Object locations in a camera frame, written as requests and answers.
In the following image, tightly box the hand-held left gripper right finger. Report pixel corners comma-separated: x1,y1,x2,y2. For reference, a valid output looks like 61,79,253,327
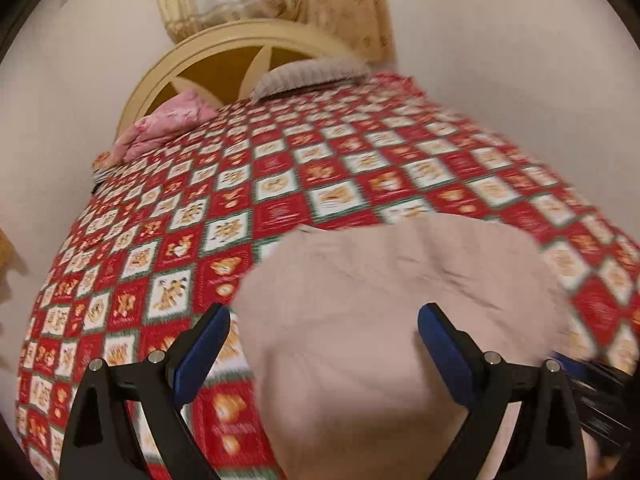
417,302,588,480

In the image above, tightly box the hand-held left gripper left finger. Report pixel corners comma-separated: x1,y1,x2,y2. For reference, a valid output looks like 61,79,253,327
59,302,232,480

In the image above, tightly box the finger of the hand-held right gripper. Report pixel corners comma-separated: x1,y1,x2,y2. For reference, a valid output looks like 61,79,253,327
556,352,633,448

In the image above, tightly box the beige puffy jacket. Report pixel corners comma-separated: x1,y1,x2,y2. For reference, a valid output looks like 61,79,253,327
235,215,601,480

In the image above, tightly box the yellow cloth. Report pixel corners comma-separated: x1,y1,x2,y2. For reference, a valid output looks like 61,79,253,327
0,227,16,272

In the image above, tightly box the red bear printed blanket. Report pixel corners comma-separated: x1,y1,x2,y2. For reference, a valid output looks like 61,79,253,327
15,72,640,480

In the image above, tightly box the pink pillow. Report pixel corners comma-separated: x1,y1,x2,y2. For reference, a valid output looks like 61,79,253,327
112,87,221,162

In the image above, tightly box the striped grey pillow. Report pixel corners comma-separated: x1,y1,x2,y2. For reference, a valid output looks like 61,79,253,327
250,56,373,103

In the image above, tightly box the cream arched bed headboard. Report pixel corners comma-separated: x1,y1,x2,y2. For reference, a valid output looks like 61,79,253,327
116,19,361,141

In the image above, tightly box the beige patterned curtain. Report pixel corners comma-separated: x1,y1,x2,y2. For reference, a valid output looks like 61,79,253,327
145,0,396,63

